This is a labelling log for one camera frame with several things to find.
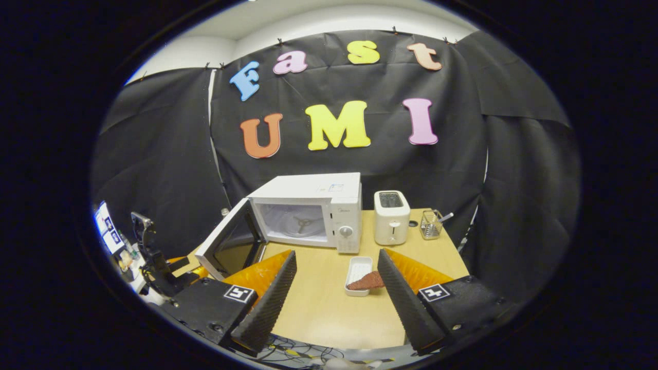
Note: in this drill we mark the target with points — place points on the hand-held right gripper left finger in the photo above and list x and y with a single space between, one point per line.
270 303

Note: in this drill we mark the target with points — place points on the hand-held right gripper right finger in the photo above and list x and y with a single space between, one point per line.
406 303

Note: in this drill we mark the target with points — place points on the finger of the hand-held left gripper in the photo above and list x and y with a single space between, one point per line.
200 272

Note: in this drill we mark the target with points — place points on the white microwave oven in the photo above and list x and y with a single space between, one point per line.
308 187

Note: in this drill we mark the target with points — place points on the white rectangular tray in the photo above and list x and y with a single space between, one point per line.
358 267

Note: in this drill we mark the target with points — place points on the white panel with small prints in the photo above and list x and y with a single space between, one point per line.
105 226

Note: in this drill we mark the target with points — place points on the white toaster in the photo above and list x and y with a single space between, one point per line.
391 226

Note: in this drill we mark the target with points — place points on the mesh utensil holder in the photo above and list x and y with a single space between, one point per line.
431 228

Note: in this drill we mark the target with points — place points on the glass turntable plate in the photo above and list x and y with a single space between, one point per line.
313 231

